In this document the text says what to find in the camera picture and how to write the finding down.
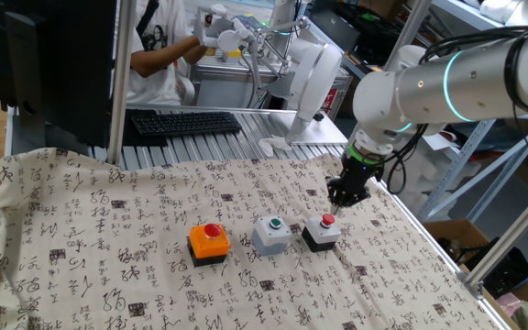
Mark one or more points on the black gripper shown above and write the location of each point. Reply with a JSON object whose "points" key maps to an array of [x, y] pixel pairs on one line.
{"points": [[360, 176]]}

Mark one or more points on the white black box red button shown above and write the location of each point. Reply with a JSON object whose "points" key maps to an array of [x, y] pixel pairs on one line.
{"points": [[321, 237]]}

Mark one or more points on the grey box green button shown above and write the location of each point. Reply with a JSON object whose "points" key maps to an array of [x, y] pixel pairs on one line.
{"points": [[268, 240]]}

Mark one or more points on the bulky white robot arm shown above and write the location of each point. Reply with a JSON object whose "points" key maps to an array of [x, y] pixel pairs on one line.
{"points": [[312, 78]]}

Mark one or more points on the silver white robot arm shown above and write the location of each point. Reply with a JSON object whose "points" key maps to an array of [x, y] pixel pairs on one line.
{"points": [[452, 87]]}

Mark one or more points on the bare person forearm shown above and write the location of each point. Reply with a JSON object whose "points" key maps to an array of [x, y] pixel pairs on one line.
{"points": [[197, 56], [163, 57]]}

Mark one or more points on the slim white robot arm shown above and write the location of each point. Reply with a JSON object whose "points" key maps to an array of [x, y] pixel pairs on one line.
{"points": [[282, 14]]}

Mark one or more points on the crumpled white cloth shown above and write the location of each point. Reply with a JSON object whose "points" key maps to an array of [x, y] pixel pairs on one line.
{"points": [[275, 144]]}

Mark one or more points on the brown cardboard box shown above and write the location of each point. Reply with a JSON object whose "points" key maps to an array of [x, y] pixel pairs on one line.
{"points": [[443, 229]]}

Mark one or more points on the aluminium cross bar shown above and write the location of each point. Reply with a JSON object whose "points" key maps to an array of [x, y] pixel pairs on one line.
{"points": [[245, 110]]}

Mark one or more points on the orange box big red button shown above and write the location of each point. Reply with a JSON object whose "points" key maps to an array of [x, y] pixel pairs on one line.
{"points": [[209, 249]]}

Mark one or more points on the grey metal workbench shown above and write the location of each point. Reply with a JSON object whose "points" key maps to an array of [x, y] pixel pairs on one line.
{"points": [[227, 91]]}

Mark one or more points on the black equipment case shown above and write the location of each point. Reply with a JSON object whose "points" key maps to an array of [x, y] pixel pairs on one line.
{"points": [[337, 27]]}

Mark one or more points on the black computer keyboard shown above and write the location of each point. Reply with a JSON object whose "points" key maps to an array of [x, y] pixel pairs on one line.
{"points": [[186, 124]]}

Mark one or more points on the black plastic box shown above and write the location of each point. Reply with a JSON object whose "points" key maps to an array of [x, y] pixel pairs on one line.
{"points": [[511, 275]]}

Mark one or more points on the pink packet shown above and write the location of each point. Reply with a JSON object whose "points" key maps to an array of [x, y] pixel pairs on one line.
{"points": [[509, 303]]}

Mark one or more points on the black desk mat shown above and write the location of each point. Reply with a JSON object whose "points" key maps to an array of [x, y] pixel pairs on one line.
{"points": [[145, 139]]}

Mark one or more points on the person in white t-shirt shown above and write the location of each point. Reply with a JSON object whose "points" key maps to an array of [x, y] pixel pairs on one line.
{"points": [[154, 91]]}

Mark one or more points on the grey metal shelf rack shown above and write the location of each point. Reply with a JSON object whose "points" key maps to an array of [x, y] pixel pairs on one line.
{"points": [[468, 14]]}

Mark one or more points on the beige calligraphy print tablecloth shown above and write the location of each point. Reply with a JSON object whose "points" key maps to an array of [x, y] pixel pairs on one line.
{"points": [[108, 229]]}

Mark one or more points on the white plastic bag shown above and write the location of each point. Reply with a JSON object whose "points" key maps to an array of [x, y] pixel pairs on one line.
{"points": [[520, 9]]}

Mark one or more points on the black computer monitor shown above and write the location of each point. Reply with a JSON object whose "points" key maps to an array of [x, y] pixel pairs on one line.
{"points": [[62, 69]]}

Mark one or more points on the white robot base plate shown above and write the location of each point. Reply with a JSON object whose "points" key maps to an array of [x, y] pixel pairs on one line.
{"points": [[319, 133]]}

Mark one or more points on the aluminium table frame rail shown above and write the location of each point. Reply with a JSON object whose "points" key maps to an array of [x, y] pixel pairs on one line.
{"points": [[429, 239]]}

